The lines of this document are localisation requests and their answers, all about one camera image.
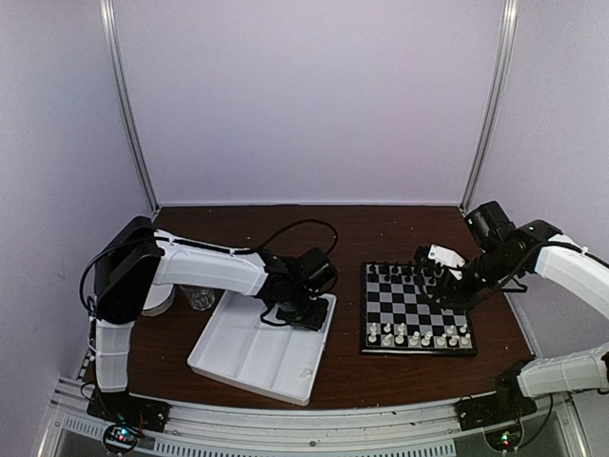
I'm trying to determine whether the front aluminium rail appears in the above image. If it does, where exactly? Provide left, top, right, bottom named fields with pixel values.
left=33, top=381, right=592, bottom=456

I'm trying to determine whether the white plastic compartment tray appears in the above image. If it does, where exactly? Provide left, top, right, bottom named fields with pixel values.
left=187, top=292, right=337, bottom=406

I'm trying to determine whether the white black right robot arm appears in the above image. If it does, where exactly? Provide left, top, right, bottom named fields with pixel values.
left=415, top=201, right=608, bottom=421

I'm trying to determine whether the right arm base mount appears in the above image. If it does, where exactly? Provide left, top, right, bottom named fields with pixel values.
left=454, top=393, right=537, bottom=454

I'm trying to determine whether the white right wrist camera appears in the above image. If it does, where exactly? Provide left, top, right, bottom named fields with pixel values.
left=415, top=244, right=465, bottom=280

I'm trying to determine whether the black white chess board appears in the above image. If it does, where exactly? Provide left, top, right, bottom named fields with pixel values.
left=360, top=262, right=478, bottom=357

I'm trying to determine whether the aluminium frame post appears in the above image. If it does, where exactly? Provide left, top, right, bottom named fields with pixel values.
left=459, top=0, right=520, bottom=213
left=99, top=0, right=161, bottom=215

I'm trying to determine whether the right aluminium frame post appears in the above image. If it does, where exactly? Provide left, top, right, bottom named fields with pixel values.
left=459, top=0, right=520, bottom=213

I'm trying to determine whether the left aluminium frame post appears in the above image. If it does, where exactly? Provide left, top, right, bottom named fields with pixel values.
left=99, top=0, right=161, bottom=215

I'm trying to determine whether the white knight chess piece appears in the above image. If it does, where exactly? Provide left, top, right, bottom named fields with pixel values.
left=382, top=334, right=393, bottom=347

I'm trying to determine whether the row of black chess pieces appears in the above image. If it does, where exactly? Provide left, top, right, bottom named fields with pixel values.
left=362, top=261, right=441, bottom=287

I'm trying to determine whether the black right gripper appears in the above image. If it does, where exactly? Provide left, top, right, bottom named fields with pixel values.
left=428, top=245, right=520, bottom=311

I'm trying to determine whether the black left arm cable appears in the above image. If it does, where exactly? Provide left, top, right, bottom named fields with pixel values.
left=227, top=218, right=340, bottom=268

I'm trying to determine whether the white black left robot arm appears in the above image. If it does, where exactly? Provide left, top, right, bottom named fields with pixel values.
left=79, top=216, right=338, bottom=423

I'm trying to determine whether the white scalloped bowl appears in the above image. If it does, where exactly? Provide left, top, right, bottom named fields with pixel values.
left=141, top=285, right=175, bottom=317

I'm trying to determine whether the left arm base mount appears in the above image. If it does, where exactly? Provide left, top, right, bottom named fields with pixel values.
left=87, top=393, right=170, bottom=454

